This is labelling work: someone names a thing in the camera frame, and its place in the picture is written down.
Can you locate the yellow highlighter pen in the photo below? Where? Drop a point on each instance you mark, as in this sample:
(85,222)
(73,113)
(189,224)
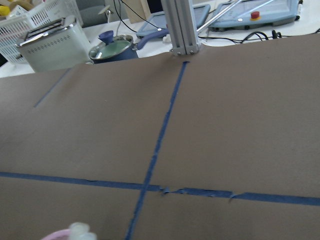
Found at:
(81,231)

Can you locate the pink mesh pen holder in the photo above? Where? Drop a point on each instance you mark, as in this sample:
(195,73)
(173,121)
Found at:
(58,235)

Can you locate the blue pot with lid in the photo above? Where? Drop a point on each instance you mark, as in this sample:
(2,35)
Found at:
(122,47)

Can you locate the metal rod tool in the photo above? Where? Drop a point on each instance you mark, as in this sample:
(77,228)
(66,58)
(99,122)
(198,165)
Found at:
(218,15)

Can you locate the left teach pendant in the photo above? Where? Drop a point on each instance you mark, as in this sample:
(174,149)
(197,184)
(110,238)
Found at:
(159,20)

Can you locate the teach pendant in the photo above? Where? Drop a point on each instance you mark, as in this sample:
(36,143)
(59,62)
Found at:
(252,14)
(159,20)

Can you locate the white toaster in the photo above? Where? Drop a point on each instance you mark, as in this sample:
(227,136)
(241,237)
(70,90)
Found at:
(59,44)

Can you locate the right teach pendant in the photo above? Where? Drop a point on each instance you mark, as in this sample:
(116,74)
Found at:
(252,14)

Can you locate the white plastic basket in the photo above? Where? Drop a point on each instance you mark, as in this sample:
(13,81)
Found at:
(11,29)

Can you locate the aluminium frame post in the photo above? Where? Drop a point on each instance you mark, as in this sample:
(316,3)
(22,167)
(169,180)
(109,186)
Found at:
(184,37)

